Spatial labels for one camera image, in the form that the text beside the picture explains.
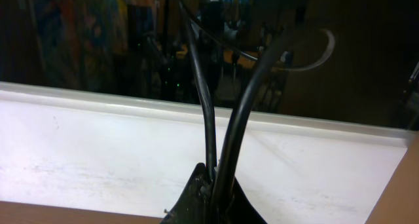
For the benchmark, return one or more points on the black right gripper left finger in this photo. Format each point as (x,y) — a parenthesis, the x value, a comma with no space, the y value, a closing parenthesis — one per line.
(192,205)

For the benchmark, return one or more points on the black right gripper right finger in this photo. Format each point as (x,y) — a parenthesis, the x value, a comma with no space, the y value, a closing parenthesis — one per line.
(240,210)

